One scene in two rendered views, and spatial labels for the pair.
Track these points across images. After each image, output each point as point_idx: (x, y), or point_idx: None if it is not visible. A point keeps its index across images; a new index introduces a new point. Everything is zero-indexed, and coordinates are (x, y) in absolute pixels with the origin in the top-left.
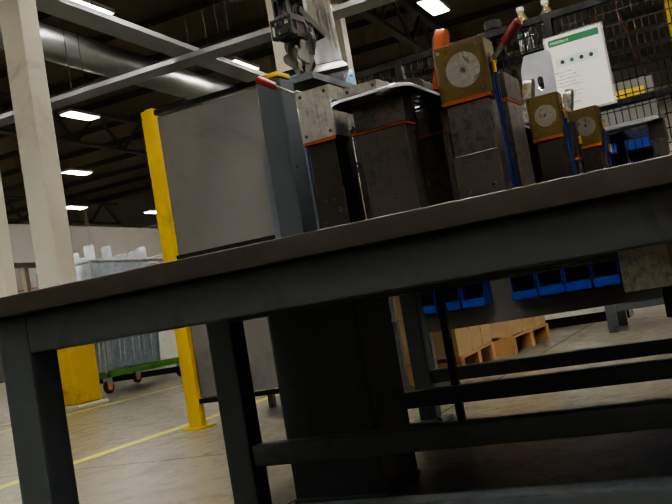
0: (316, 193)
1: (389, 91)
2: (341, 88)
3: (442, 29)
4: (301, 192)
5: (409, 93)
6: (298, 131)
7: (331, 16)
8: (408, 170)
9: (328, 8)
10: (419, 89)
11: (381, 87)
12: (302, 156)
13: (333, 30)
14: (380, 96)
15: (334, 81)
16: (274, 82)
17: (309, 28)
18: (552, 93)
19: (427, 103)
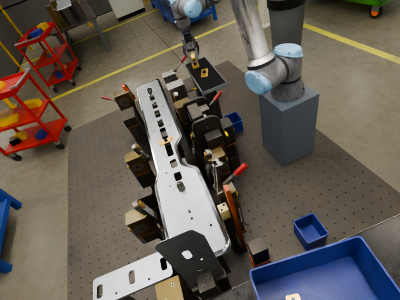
0: None
1: (144, 87)
2: (163, 77)
3: (122, 84)
4: (197, 96)
5: (143, 93)
6: (193, 80)
7: (237, 25)
8: None
9: (235, 18)
10: (139, 93)
11: (141, 84)
12: (195, 87)
13: (241, 37)
14: (149, 87)
15: (189, 73)
16: (180, 61)
17: (183, 46)
18: (126, 154)
19: (148, 102)
